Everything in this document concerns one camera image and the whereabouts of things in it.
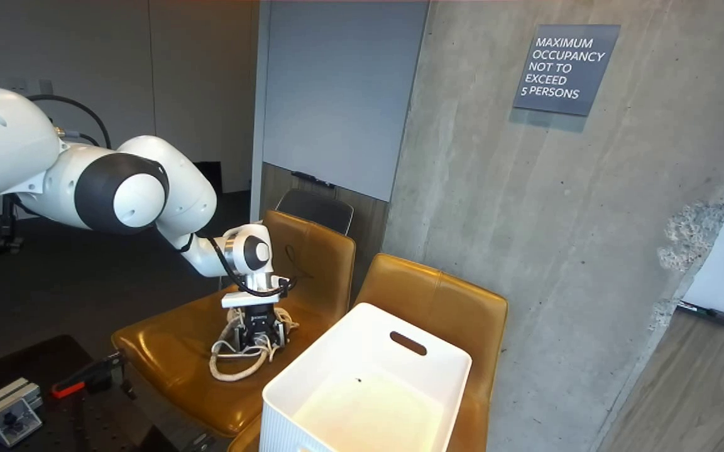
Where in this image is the white plastic basket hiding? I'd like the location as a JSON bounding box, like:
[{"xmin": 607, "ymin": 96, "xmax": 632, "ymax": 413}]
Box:
[{"xmin": 259, "ymin": 303, "xmax": 473, "ymax": 452}]

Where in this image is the black red clamp tool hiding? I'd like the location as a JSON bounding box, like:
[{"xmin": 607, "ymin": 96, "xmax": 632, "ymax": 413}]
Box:
[{"xmin": 50, "ymin": 352, "xmax": 126, "ymax": 400}]

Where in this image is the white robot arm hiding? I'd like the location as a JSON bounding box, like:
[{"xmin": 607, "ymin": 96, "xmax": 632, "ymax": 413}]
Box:
[{"xmin": 0, "ymin": 89, "xmax": 289, "ymax": 345}]

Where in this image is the black camera tripod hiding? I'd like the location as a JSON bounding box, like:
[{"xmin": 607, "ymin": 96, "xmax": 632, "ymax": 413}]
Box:
[{"xmin": 0, "ymin": 193, "xmax": 22, "ymax": 256}]

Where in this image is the white rope bundle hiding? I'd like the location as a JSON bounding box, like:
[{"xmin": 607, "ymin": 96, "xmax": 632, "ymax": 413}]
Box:
[{"xmin": 206, "ymin": 303, "xmax": 298, "ymax": 384}]

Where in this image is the golden chair with ropes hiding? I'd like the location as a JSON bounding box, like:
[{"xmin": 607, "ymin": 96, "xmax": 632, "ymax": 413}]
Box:
[{"xmin": 110, "ymin": 212, "xmax": 356, "ymax": 438}]

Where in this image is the wall whiteboard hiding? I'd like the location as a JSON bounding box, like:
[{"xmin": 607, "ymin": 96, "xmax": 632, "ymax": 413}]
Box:
[{"xmin": 262, "ymin": 0, "xmax": 426, "ymax": 200}]

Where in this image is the golden chair under basket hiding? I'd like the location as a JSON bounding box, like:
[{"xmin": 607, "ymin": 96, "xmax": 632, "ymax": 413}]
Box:
[{"xmin": 228, "ymin": 254, "xmax": 508, "ymax": 452}]

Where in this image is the grey occupancy sign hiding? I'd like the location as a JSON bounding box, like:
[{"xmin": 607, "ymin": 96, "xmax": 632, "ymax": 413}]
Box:
[{"xmin": 513, "ymin": 26, "xmax": 621, "ymax": 119}]

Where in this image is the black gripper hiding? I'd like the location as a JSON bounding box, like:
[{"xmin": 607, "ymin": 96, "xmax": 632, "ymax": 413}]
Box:
[{"xmin": 233, "ymin": 303, "xmax": 280, "ymax": 345}]

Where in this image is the aluminium rail bracket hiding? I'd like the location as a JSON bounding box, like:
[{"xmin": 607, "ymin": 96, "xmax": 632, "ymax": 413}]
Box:
[{"xmin": 0, "ymin": 376, "xmax": 42, "ymax": 447}]

